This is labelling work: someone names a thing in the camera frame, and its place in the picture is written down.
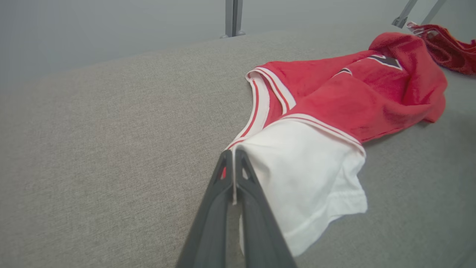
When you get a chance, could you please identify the grey metal diagonal struts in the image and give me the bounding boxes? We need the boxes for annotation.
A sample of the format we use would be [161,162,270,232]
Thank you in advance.
[391,0,419,29]

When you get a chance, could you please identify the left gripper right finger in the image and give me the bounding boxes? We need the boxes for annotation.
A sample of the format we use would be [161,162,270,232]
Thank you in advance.
[235,149,298,268]

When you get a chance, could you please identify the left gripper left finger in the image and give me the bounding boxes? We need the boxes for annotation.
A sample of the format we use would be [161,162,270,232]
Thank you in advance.
[176,150,234,268]

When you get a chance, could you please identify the slim grey partition post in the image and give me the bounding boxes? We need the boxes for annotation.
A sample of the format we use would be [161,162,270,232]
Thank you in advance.
[421,0,447,16]

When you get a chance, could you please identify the red jersey with white sleeves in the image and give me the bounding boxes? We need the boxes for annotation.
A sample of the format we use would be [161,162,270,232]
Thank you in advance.
[224,32,448,257]

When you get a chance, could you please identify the red shorts with number 23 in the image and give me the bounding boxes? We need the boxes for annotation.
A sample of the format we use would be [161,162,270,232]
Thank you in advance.
[405,21,476,76]

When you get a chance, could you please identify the grey partition post rounded feet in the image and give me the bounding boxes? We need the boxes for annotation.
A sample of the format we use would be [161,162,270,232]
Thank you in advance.
[220,0,247,39]

